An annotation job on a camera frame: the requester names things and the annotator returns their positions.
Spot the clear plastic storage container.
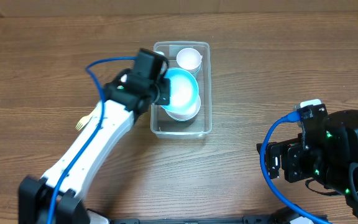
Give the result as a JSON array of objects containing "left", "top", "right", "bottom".
[{"left": 150, "top": 41, "right": 212, "bottom": 139}]

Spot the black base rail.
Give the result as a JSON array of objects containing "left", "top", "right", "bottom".
[{"left": 85, "top": 210, "right": 326, "bottom": 224}]

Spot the blue plastic bowl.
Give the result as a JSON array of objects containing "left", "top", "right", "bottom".
[{"left": 162, "top": 68, "right": 199, "bottom": 113}]

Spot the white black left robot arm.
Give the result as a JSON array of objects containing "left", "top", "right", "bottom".
[{"left": 18, "top": 49, "right": 170, "bottom": 224}]

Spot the white plastic bowl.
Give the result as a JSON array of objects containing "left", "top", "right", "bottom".
[{"left": 165, "top": 96, "right": 201, "bottom": 122}]

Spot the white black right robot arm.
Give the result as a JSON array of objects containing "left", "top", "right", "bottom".
[{"left": 257, "top": 104, "right": 358, "bottom": 223}]

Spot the yellow plastic fork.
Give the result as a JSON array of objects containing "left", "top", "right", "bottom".
[{"left": 75, "top": 109, "right": 96, "bottom": 131}]

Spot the pink plastic cup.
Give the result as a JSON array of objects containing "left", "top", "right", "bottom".
[{"left": 176, "top": 48, "right": 203, "bottom": 76}]

